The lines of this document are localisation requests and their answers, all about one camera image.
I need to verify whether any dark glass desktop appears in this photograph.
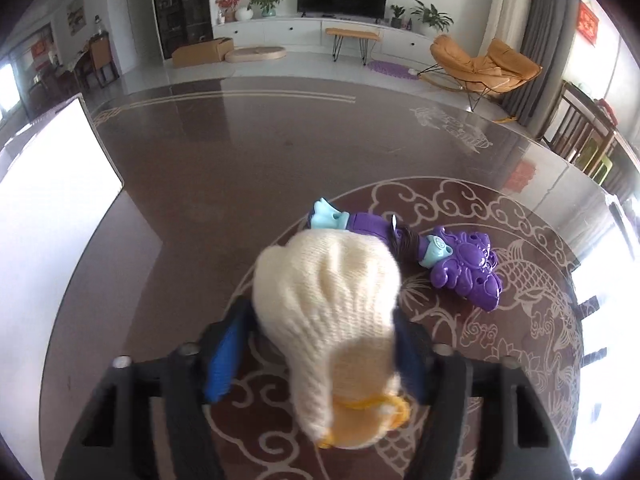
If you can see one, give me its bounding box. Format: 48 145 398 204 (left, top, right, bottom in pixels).
40 76 617 480

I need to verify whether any red flower arrangement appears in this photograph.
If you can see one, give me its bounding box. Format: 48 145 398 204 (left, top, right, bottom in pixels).
214 0 246 24

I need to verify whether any dark wooden chair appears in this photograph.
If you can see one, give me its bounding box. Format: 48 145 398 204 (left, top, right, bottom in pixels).
542 80 619 171

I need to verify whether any brown wooden side cabinet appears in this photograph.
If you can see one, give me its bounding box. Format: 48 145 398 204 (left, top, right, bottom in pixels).
89 34 121 89

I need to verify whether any purple teal doll figure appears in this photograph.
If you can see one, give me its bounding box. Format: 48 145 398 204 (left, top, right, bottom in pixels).
307 199 454 269

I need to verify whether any orange rocking chair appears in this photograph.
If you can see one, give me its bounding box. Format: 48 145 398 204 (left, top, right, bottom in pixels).
417 35 544 112

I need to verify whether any brown cardboard box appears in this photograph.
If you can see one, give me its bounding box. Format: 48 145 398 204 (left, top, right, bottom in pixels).
171 37 235 69

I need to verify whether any covered standing air conditioner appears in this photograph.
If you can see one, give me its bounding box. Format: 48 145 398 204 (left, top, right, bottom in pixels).
477 0 536 59

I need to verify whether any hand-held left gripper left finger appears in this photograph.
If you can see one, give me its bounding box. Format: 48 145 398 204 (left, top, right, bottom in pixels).
55 292 262 480

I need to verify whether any bushy green potted plant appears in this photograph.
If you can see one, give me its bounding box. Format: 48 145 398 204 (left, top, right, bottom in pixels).
248 0 287 17

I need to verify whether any framed wall painting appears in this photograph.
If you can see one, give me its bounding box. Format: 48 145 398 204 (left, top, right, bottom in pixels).
67 0 85 36

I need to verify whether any large green potted plant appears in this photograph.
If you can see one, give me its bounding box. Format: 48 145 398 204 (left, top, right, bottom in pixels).
410 0 455 36

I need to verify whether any white television cabinet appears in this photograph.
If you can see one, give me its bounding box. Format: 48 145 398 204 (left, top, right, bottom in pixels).
212 14 451 59

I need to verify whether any red wall decoration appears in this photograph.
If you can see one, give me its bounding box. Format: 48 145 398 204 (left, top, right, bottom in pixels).
577 0 600 44

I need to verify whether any wooden bench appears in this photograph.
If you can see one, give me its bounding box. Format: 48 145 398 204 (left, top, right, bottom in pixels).
325 27 382 66

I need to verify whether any white door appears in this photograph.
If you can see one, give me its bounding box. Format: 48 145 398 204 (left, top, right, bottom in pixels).
125 0 164 61

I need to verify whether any grey curtain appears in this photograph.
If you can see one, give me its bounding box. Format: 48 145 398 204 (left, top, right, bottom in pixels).
500 0 584 129

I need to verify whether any green plastic stool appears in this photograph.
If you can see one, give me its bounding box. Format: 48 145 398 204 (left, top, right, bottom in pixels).
590 152 615 184

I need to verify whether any cream knitted cloth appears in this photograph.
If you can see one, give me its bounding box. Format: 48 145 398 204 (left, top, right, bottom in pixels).
251 227 409 451

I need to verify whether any dark glass display cabinet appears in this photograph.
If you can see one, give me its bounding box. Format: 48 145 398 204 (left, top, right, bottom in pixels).
150 0 210 59

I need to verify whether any purple floor mat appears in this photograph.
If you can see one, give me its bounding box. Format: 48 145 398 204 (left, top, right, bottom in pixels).
367 60 420 81

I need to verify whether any beige round floor tray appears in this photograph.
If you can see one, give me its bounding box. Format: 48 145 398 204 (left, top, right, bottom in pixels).
225 45 288 65

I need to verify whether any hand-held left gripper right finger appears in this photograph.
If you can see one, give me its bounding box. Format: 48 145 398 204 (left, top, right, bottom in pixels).
392 310 576 480

